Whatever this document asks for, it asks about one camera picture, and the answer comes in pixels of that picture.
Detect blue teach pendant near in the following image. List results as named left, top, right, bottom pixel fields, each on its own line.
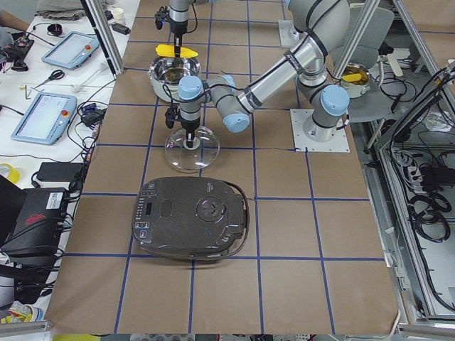
left=11, top=92, right=77, bottom=145

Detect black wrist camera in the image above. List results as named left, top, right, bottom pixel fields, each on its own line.
left=165, top=106, right=178, bottom=129

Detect pot with yellow item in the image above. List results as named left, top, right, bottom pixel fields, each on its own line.
left=341, top=63, right=370, bottom=99

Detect yellow tape roll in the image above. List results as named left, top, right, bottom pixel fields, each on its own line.
left=0, top=163, right=20, bottom=184

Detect steel electric cooking pot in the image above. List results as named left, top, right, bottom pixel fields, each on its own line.
left=148, top=57, right=200, bottom=102

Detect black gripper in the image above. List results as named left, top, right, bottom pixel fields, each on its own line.
left=181, top=119, right=200, bottom=148
left=173, top=31, right=183, bottom=58

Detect yellow plastic corn cob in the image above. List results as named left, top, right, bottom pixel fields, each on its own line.
left=155, top=44, right=198, bottom=58

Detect blue teach pendant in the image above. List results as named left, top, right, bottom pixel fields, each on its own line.
left=11, top=92, right=77, bottom=145
left=41, top=31, right=100, bottom=70

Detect black red computer box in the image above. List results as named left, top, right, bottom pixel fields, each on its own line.
left=1, top=188, right=71, bottom=266

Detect dark rice cooker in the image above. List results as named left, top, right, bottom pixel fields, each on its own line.
left=132, top=176, right=250, bottom=261

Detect blue teach pendant far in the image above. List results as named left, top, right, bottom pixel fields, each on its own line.
left=41, top=31, right=100, bottom=70

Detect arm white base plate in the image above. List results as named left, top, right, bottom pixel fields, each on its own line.
left=290, top=109, right=350, bottom=153
left=278, top=20, right=300, bottom=48

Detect aluminium frame post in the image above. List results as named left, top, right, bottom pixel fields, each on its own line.
left=80, top=0, right=124, bottom=76

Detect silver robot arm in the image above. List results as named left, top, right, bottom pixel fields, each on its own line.
left=178, top=1, right=350, bottom=149
left=168, top=0, right=196, bottom=58

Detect black power adapter brick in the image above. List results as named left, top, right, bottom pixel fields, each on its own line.
left=31, top=162, right=83, bottom=188

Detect glass pot lid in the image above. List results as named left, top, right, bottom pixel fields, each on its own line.
left=165, top=126, right=220, bottom=173

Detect black handled scissors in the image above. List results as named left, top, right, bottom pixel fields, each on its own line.
left=36, top=69, right=65, bottom=87

